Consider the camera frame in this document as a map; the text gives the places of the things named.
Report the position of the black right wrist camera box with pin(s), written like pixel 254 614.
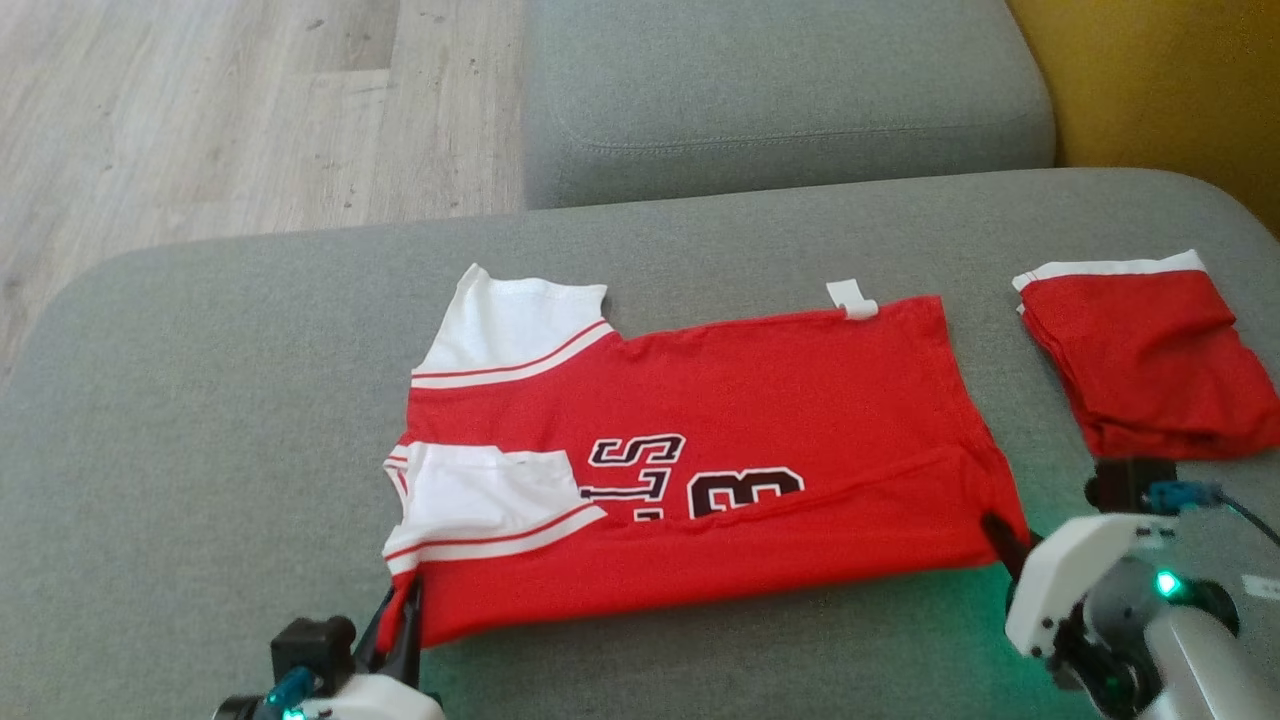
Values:
pixel 1125 485

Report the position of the yellow sofa back cushion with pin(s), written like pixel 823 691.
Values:
pixel 1160 90

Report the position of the grey sofa seat cushion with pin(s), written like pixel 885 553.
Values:
pixel 780 90

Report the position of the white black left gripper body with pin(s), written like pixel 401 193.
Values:
pixel 380 702

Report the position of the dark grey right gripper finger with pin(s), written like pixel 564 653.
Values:
pixel 1012 550

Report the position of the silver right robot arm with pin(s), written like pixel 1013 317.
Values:
pixel 1200 660

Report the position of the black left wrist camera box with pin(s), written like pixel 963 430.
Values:
pixel 310 645

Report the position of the red shorts white band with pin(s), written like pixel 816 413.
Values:
pixel 1150 360

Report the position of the red Bulls jersey white sleeves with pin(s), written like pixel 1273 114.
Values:
pixel 800 400

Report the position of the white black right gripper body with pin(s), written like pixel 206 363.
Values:
pixel 1060 570

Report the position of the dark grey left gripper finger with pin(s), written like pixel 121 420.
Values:
pixel 410 650
pixel 380 640

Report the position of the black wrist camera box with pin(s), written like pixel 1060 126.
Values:
pixel 310 645
pixel 1125 485

